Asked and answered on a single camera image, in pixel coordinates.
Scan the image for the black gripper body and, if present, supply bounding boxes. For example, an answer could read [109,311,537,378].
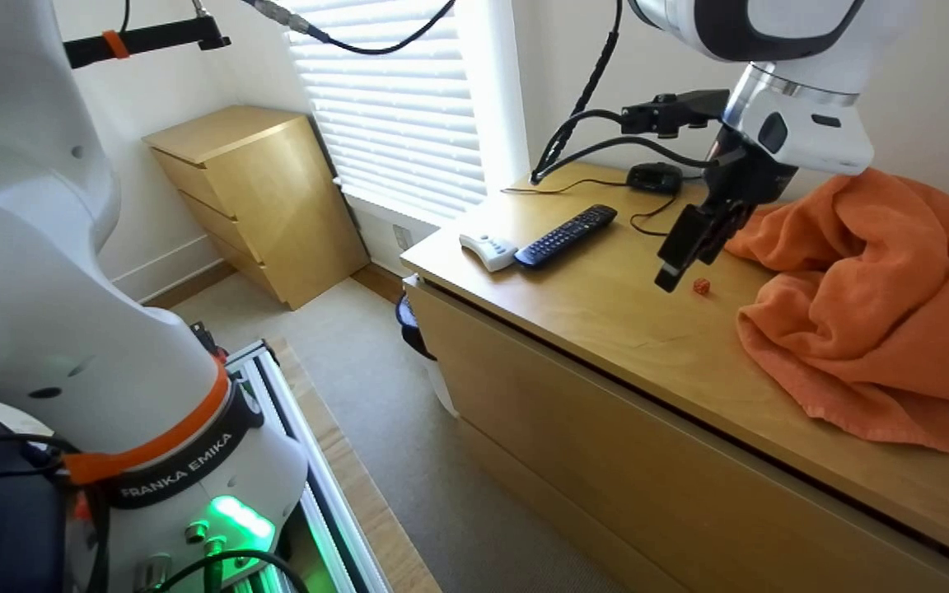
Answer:
[701,125,797,216]

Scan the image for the black TV remote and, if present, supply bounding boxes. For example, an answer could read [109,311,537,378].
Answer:
[512,200,620,273]

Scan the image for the large wooden dresser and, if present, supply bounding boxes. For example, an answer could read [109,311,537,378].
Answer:
[399,159,949,593]

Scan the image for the orange towel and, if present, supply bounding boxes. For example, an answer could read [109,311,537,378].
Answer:
[722,167,949,461]

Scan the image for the small white remote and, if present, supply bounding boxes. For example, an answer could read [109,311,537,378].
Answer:
[455,227,522,278]

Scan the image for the white window blinds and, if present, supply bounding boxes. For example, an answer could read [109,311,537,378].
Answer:
[273,0,498,231]

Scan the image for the wooden robot platform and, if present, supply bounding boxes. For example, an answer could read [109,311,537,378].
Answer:
[269,339,445,593]

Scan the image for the small wooden dresser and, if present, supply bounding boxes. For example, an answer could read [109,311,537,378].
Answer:
[146,101,373,313]

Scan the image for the thin black desk cable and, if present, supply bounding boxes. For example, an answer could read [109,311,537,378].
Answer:
[506,176,713,242]

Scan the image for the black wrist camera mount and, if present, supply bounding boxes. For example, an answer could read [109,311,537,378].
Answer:
[620,89,734,141]

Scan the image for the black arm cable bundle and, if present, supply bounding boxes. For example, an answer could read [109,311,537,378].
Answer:
[528,0,718,189]

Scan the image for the thick black overhead cable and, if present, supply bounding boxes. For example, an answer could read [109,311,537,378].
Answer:
[240,0,462,61]

